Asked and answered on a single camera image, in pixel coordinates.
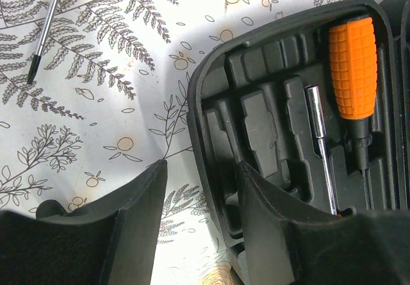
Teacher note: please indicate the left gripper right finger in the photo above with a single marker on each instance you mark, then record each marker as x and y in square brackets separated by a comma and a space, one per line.
[290, 242]

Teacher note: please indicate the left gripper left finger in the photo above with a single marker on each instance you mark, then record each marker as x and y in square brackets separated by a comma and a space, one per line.
[111, 240]

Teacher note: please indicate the black plastic tool case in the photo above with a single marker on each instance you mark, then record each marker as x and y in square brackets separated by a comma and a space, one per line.
[247, 103]

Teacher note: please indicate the black orange handle screwdriver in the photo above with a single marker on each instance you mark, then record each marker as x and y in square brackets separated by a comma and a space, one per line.
[319, 131]

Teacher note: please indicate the large orange screwdriver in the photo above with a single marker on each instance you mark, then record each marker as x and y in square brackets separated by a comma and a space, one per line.
[353, 66]

